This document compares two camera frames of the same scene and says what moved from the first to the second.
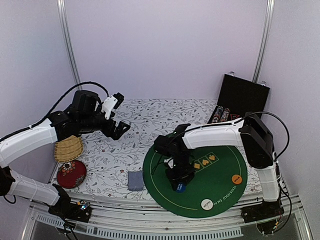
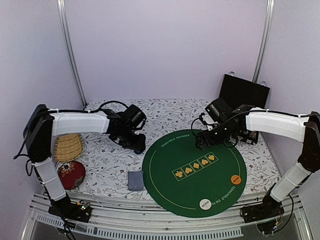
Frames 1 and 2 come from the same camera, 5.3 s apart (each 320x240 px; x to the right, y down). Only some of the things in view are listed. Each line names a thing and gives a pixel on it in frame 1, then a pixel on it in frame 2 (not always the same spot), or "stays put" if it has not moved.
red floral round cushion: [71, 174] stays put
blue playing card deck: [135, 180] stays put
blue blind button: [180, 188] → [138, 152]
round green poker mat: [220, 177] stays put
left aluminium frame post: [64, 19] stays put
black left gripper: [118, 132] → [139, 146]
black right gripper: [173, 178] → [210, 141]
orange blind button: [236, 179] stays put
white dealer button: [207, 204] stays put
